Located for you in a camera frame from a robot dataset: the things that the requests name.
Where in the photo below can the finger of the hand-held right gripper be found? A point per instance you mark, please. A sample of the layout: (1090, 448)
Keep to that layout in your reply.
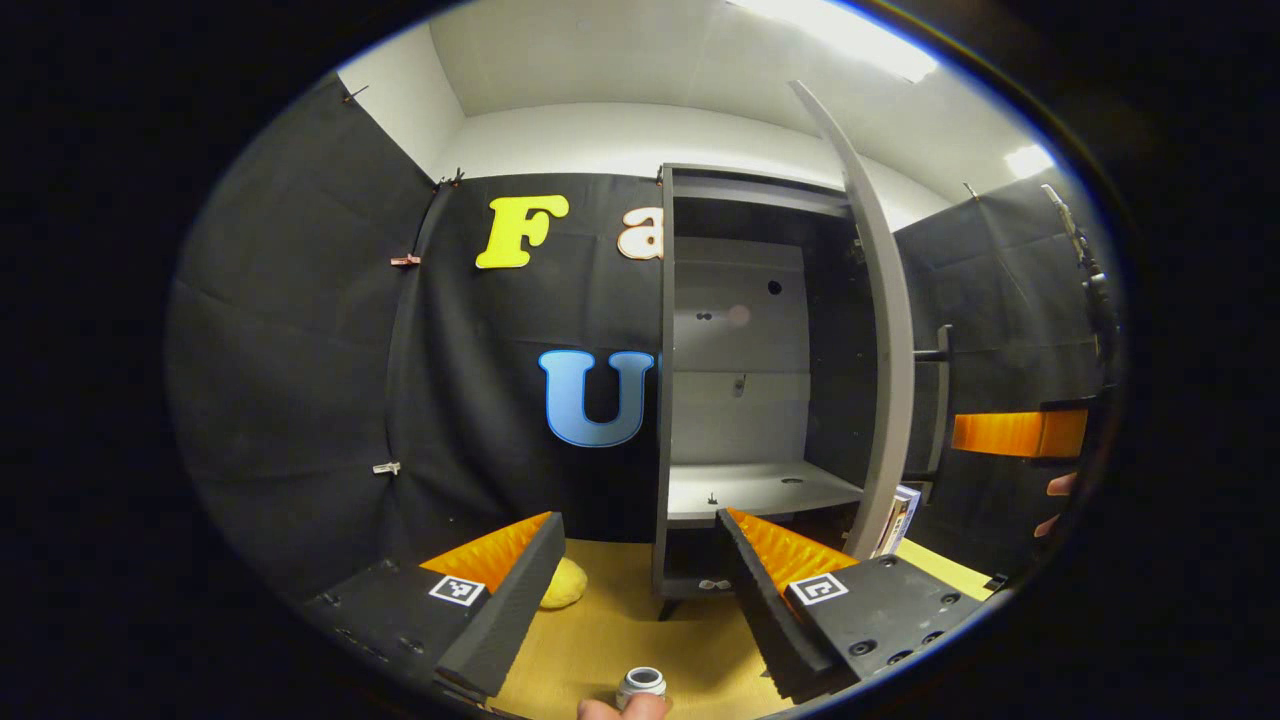
(1010, 433)

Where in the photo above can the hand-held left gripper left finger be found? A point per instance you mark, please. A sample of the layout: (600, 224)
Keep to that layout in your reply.
(510, 610)

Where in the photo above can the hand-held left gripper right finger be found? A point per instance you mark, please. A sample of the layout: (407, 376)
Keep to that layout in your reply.
(765, 610)

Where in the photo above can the beige cabinet door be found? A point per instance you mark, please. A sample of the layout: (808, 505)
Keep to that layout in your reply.
(893, 400)

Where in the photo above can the dark grey cabinet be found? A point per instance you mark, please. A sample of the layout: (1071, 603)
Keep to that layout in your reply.
(740, 330)

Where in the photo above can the light grey cabinet shelf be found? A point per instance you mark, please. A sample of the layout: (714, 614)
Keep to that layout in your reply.
(760, 490)

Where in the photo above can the yellow soft lump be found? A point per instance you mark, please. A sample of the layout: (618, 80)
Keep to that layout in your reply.
(565, 585)

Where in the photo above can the book with blue spine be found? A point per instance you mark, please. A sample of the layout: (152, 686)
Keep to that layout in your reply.
(903, 515)

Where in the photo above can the small ceiling light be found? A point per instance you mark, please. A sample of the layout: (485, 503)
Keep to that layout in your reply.
(1030, 162)

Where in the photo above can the black backdrop cloth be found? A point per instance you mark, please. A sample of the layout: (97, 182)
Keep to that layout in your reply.
(300, 350)

